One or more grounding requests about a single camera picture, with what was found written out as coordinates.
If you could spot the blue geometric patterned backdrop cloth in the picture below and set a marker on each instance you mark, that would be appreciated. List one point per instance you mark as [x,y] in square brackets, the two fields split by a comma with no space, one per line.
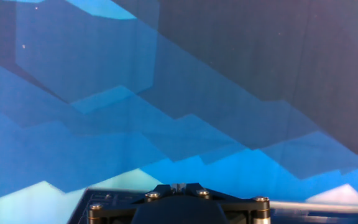
[197,93]

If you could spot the black microwave body control panel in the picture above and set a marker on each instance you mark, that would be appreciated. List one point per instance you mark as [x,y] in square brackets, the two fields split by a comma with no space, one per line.
[104,196]

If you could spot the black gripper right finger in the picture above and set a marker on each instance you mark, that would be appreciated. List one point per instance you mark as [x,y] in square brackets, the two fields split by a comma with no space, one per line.
[244,208]

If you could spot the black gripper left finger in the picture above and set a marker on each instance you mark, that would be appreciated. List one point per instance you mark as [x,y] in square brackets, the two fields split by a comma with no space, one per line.
[113,211]

